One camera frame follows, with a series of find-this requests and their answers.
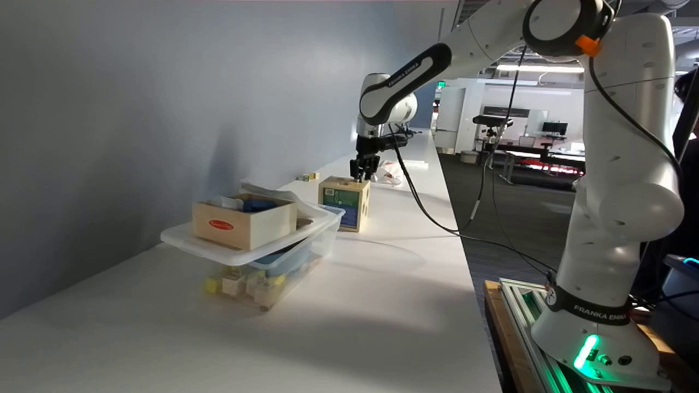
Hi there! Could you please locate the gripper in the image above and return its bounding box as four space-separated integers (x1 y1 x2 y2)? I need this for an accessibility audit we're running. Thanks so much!
349 135 383 182

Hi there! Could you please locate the wooden shape sorter toy box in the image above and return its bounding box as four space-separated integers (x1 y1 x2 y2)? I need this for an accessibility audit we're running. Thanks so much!
318 176 371 233

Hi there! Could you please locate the wooden box with red label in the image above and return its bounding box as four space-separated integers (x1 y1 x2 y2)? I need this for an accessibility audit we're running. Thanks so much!
192 193 299 251

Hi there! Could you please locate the heap of wooden toy blocks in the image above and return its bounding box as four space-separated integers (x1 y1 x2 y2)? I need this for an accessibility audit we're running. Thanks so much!
204 255 324 309

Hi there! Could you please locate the blue grey equipment box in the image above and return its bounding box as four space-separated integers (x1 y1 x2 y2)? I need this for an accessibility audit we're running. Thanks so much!
649 253 699 361

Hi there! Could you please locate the white plastic bag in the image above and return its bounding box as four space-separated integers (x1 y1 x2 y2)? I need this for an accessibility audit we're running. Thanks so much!
376 159 408 187

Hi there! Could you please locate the crumpled clear plastic sheet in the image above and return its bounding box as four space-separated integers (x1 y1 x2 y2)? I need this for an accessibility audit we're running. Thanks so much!
210 182 323 218

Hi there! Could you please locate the blue plastic lid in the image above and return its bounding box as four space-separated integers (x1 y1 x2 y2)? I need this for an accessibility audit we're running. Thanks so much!
248 239 316 278

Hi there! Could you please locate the clear plastic storage bin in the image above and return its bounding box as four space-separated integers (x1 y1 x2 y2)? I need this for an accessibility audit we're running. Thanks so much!
161 201 346 312

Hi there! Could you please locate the row of desks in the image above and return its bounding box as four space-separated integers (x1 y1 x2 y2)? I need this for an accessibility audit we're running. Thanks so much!
494 141 586 189

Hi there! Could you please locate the ceiling light strip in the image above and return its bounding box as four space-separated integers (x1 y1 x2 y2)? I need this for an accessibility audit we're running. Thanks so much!
496 64 585 74

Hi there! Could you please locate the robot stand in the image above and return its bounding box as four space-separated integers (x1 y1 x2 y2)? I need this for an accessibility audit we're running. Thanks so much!
483 278 699 393

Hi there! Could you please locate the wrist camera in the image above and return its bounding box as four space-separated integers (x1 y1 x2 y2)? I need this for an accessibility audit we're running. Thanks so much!
378 133 410 152

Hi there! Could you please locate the camera on tripod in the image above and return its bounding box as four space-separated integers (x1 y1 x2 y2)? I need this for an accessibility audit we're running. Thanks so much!
471 114 515 220

